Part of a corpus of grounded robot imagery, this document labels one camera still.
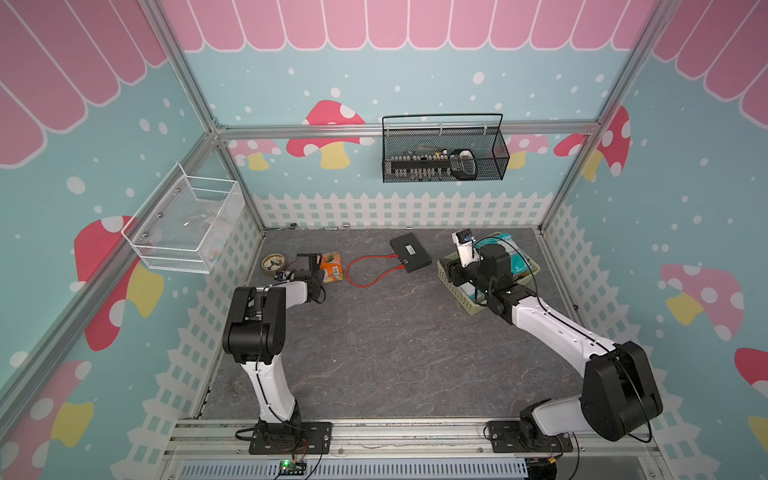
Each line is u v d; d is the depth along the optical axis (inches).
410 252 43.1
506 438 28.8
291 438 26.5
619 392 16.6
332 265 42.6
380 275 42.0
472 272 28.7
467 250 28.8
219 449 29.1
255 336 20.4
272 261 42.9
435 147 36.7
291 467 28.6
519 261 38.2
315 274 36.3
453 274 29.8
